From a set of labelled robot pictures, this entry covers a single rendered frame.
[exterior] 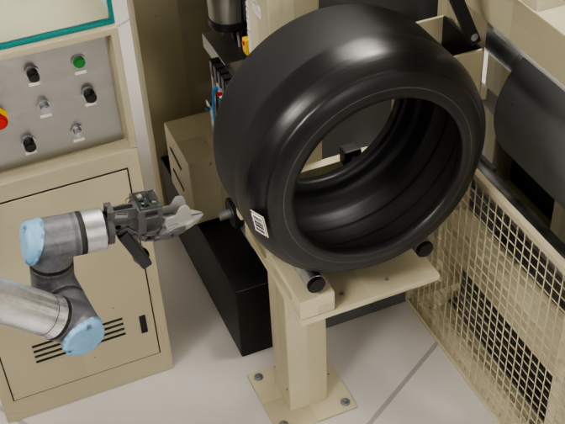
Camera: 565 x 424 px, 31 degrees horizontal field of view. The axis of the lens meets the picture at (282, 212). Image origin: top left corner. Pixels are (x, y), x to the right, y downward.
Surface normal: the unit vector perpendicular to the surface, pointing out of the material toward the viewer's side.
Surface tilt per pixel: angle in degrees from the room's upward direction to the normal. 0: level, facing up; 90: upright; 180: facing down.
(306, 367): 90
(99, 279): 90
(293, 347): 90
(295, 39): 22
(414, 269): 0
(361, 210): 12
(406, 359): 0
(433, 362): 0
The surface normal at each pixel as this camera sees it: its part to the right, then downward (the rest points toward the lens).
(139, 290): 0.39, 0.58
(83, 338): 0.55, 0.62
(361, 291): -0.04, -0.77
